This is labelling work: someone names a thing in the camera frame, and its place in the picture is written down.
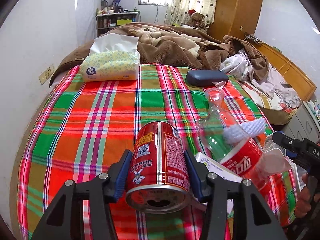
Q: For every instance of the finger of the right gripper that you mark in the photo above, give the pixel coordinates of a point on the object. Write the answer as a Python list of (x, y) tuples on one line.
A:
[(293, 147)]

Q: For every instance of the brown fleece blanket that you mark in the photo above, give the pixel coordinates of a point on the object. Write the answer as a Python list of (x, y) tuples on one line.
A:
[(186, 47)]

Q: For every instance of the green tissue pack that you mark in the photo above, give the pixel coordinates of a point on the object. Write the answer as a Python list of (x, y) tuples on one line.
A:
[(111, 57)]

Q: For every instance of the cluttered shelf unit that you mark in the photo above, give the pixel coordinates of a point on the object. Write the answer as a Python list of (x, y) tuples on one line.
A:
[(107, 22)]

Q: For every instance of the wooden wardrobe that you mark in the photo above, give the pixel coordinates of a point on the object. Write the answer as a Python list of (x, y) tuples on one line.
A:
[(236, 18)]

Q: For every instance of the floral bed mattress sheet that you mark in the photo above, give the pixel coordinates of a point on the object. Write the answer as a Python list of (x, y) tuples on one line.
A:
[(277, 112)]

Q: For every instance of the patterned curtain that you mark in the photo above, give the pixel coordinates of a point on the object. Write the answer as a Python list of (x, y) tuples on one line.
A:
[(179, 11)]

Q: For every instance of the teddy bear santa hat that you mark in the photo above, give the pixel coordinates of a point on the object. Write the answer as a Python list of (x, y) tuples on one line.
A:
[(196, 20)]

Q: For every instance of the strawberry milk carton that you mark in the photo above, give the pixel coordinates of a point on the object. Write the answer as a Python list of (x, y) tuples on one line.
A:
[(217, 168)]

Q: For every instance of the cola plastic bottle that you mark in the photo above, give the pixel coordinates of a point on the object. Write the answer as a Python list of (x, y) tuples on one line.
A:
[(241, 158)]

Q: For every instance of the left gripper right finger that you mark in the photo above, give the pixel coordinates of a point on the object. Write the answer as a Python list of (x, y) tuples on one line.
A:
[(253, 218)]

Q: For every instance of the plaid red green bedsheet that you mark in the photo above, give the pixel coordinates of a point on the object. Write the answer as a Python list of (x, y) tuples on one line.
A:
[(85, 127)]

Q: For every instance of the pink paper scrap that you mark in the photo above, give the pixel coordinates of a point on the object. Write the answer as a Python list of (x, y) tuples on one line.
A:
[(220, 84)]

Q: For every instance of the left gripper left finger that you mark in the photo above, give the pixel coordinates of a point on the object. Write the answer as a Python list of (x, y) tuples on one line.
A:
[(64, 216)]

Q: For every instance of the white floral pillow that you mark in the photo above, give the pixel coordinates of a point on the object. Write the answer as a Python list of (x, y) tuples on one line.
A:
[(238, 65)]

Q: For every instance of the person right hand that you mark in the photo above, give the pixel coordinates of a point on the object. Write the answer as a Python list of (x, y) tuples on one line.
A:
[(302, 205)]

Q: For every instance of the dark blue glasses case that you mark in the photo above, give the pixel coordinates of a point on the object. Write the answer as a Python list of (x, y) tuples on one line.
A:
[(205, 78)]

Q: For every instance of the white foam fruit net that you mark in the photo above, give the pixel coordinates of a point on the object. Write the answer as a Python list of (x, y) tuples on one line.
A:
[(246, 129)]

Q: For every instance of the pale pink crumpled clothes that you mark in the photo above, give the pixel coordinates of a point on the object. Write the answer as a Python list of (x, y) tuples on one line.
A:
[(274, 83)]

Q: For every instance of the wall power socket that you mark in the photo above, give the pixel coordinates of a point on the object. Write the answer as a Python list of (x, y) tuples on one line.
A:
[(44, 76)]

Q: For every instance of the wooden headboard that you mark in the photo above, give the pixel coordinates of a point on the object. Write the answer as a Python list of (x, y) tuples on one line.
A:
[(292, 74)]

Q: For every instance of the grey bedside drawer cabinet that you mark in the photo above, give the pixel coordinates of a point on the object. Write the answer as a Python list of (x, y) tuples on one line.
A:
[(303, 125)]

